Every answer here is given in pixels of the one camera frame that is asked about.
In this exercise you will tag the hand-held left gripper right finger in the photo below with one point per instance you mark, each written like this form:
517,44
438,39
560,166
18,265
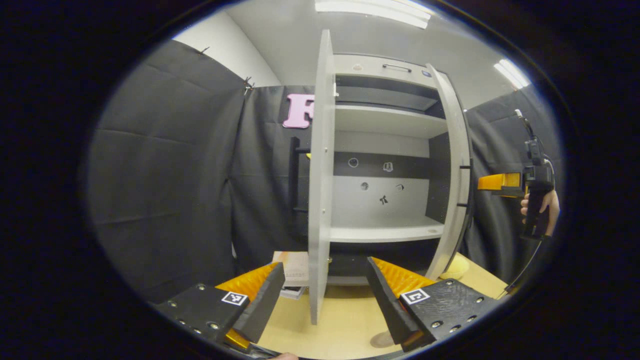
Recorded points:
387,305

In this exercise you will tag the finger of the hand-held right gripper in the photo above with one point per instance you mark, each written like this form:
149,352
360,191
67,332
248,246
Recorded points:
500,181

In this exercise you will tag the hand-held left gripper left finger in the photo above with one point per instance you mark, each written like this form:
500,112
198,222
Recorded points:
265,310

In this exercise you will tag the round brown coaster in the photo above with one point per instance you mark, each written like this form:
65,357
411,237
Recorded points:
381,340

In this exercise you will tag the white cabinet door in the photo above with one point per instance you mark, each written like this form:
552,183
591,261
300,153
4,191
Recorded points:
455,175
320,200

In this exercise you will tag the white and grey cabinet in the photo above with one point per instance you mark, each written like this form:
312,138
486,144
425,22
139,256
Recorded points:
380,232

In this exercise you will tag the white cabinet drawer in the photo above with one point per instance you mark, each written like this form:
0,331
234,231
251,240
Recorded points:
370,67

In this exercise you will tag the blue white book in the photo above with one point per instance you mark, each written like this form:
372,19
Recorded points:
295,292

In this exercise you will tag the white orange booklet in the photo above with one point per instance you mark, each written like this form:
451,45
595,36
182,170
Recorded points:
295,270

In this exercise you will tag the yellow plush toy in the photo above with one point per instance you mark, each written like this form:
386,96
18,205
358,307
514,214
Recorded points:
456,269

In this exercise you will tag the small ceiling light panel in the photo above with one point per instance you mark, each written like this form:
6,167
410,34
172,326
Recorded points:
511,74

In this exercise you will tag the large ceiling light panel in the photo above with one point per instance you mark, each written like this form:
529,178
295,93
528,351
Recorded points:
375,11

